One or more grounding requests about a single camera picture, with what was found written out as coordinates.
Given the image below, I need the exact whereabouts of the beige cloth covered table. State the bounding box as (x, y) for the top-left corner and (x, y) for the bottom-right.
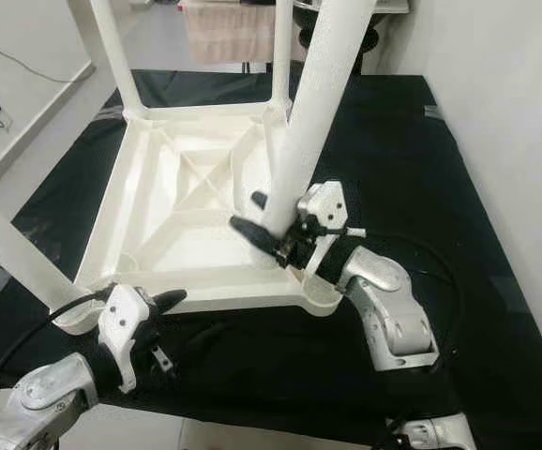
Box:
(182, 0), (277, 67)

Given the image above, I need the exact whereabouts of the white plastic ribbed table top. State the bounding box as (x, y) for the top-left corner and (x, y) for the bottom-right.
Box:
(53, 101), (347, 334)

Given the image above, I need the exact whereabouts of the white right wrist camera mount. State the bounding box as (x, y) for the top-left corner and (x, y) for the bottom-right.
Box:
(294, 181), (349, 273)

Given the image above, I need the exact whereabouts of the long thin black wall cable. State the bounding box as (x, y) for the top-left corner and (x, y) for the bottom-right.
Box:
(0, 28), (94, 87)

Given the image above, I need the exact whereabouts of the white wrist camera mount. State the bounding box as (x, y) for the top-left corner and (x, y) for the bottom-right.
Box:
(102, 284), (155, 393)
(294, 181), (349, 273)

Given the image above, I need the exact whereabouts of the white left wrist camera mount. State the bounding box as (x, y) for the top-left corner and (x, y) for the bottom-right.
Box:
(102, 284), (155, 393)

